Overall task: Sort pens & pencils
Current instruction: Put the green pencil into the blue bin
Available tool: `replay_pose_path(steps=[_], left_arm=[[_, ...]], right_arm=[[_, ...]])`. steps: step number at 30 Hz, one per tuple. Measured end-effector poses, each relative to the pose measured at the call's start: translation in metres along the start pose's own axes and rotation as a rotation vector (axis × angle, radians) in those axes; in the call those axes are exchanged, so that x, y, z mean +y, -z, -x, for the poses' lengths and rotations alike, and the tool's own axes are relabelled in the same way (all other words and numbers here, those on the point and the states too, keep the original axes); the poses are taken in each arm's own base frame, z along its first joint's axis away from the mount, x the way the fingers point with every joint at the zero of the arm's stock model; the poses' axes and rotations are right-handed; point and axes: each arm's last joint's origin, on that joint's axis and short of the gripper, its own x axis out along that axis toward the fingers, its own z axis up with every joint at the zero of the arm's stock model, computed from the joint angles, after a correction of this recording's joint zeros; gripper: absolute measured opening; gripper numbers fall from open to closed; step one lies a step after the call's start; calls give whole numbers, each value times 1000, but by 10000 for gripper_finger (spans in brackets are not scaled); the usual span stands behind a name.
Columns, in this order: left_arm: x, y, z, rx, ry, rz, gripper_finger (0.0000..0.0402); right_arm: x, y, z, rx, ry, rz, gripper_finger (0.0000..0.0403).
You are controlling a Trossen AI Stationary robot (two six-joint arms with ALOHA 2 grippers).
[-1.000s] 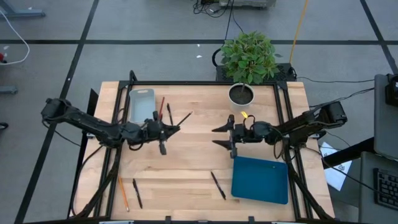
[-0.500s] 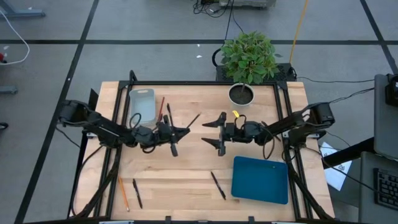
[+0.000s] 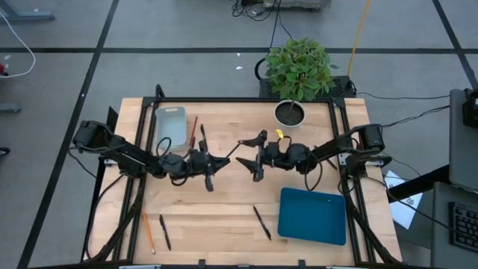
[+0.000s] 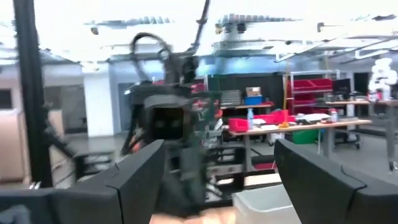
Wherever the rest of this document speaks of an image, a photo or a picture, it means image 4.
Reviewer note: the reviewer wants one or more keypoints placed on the green box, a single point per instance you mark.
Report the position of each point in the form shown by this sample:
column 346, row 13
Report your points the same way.
column 306, row 137

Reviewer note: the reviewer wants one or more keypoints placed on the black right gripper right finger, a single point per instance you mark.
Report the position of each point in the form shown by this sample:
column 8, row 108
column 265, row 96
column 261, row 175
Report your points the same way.
column 317, row 193

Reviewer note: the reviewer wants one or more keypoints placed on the metal shelf rack red bins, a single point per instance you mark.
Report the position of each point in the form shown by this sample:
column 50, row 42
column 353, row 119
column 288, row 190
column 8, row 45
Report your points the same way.
column 308, row 84

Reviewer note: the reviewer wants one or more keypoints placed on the white plastic bin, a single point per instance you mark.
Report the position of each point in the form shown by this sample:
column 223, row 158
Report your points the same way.
column 261, row 205

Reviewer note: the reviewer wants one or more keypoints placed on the wood top work table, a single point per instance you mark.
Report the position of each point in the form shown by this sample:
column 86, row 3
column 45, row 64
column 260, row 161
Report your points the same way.
column 311, row 126
column 348, row 102
column 245, row 106

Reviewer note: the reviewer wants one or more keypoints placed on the small blue crate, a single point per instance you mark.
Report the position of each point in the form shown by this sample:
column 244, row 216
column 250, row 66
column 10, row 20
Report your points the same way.
column 253, row 100

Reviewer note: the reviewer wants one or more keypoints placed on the large pale crate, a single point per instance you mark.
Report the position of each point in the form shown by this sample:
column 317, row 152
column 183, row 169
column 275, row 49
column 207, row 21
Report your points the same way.
column 12, row 149

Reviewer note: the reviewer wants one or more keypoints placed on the small cardboard box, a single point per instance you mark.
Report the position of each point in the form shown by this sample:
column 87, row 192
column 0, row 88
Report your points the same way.
column 253, row 91

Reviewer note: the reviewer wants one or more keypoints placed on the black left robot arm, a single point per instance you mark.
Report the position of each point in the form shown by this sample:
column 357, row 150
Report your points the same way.
column 177, row 68

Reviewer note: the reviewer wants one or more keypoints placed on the blue bottle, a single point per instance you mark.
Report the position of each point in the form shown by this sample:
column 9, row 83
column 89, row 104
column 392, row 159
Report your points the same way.
column 250, row 121

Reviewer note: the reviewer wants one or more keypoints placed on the red plastic bin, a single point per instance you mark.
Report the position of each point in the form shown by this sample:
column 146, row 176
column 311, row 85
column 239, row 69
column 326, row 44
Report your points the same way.
column 237, row 125
column 281, row 116

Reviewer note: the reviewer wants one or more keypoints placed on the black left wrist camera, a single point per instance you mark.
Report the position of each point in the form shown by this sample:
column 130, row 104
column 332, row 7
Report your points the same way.
column 168, row 121

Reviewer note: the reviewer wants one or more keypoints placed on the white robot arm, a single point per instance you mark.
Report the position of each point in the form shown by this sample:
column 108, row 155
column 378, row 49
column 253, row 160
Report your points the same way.
column 384, row 74

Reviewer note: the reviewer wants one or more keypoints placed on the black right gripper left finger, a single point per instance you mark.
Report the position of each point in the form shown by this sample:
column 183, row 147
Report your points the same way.
column 133, row 186

